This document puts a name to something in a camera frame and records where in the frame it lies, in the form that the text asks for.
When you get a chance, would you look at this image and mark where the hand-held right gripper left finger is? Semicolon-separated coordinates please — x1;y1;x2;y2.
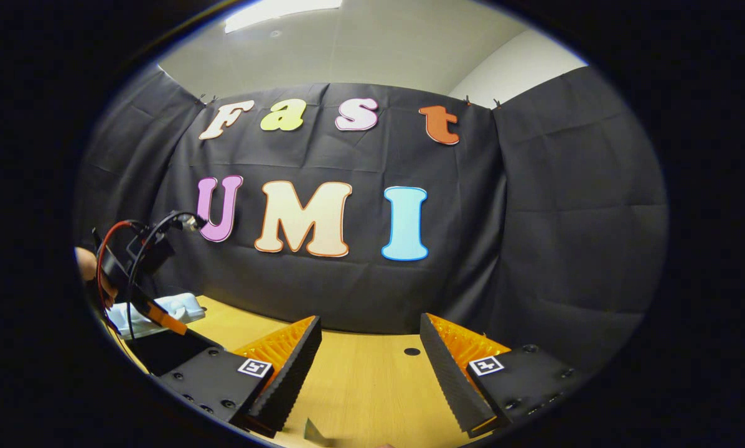
159;315;322;438

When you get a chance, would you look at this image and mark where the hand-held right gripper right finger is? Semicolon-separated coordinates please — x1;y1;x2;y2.
419;312;588;438

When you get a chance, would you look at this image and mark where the black backdrop cloth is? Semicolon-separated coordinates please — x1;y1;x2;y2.
73;65;668;374

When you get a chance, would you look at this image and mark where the ceiling light panel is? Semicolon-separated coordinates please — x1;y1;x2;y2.
223;0;343;33

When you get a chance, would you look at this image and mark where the black cable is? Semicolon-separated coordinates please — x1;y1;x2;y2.
126;212;189;340

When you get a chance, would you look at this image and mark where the red cable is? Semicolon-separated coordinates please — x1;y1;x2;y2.
96;220;136;312

